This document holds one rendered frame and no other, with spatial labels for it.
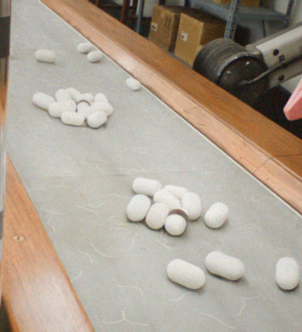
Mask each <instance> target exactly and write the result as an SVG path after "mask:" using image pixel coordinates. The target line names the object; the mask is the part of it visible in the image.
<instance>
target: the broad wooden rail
mask: <svg viewBox="0 0 302 332"><path fill-rule="evenodd" d="M40 1H41V2H43V3H44V4H45V5H47V7H48V8H49V9H51V10H52V11H53V12H54V13H55V14H56V15H58V16H59V17H60V18H61V19H63V20H64V21H65V22H66V23H68V24H69V25H70V26H72V27H73V28H74V30H76V31H77V32H78V33H80V34H81V35H82V36H83V37H85V38H86V39H87V40H88V41H89V42H90V43H91V44H93V45H94V46H95V47H97V48H98V49H99V50H101V51H102V52H103V53H104V54H105V55H106V56H107V57H108V58H110V59H111V60H112V61H113V62H115V63H116V64H117V65H119V66H120V67H121V68H122V69H123V70H124V71H125V72H127V73H128V74H129V75H131V76H132V77H133V78H134V79H136V80H139V82H140V84H141V85H142V86H144V87H145V88H146V89H147V90H149V91H150V92H151V93H153V94H154V95H155V96H156V97H157V98H158V99H160V100H161V101H162V102H163V103H165V104H166V105H167V106H169V107H170V108H171V109H172V110H173V111H174V112H175V113H177V114H178V115H179V116H181V117H182V118H183V119H184V120H185V121H187V122H188V123H189V124H190V125H191V126H192V127H194V128H195V129H196V130H198V131H199V132H200V133H201V134H203V135H204V136H205V137H206V138H207V139H208V140H209V141H211V142H212V143H213V144H214V145H216V146H217V147H218V148H220V149H221V150H222V151H223V152H224V153H226V154H227V155H229V156H230V157H231V158H233V160H234V161H235V162H236V163H238V164H239V165H240V166H241V167H242V168H243V169H245V170H246V171H247V172H249V173H250V174H251V175H252V176H253V177H255V178H256V179H257V180H258V181H259V182H262V183H263V184H264V185H265V186H267V187H268V189H270V190H271V191H272V192H273V193H275V194H276V195H277V196H278V197H279V198H280V199H281V200H283V201H284V202H285V203H286V204H288V205H289V206H290V207H292V208H293V209H294V210H296V211H297V212H298V213H299V214H300V215H302V140H300V139H299V138H298V137H296V136H294V135H293V134H291V133H290V132H287V131H286V130H284V129H283V128H282V127H280V125H278V124H276V123H274V122H273V121H272V120H270V119H268V118H267V117H265V116H264V115H263V114H261V113H259V112H257V111H256V110H254V109H252V108H251V107H250V106H248V105H247V104H244V103H243V102H242V101H240V100H239V99H237V98H235V97H234V96H233V95H231V94H229V93H227V92H226V91H225V90H223V89H222V88H219V87H218V86H216V84H214V83H213V82H211V81H209V80H208V79H207V78H205V77H204V76H201V75H200V74H199V73H197V72H196V71H194V70H192V69H191V68H190V67H187V66H186V65H184V64H183V63H182V62H180V61H178V60H176V59H175V58H173V57H172V56H170V55H168V54H167V53H166V52H164V50H162V49H161V48H159V47H158V46H156V45H155V44H153V43H151V42H150V41H149V40H147V39H145V38H143V37H142V36H141V35H138V34H137V33H135V32H134V31H133V30H131V29H129V28H127V27H126V26H125V25H123V23H121V22H120V21H118V20H116V19H115V18H113V17H112V16H110V15H108V14H107V13H106V12H103V11H102V10H100V9H99V8H97V7H95V6H94V5H92V4H91V3H90V2H89V1H88V0H40Z"/></svg>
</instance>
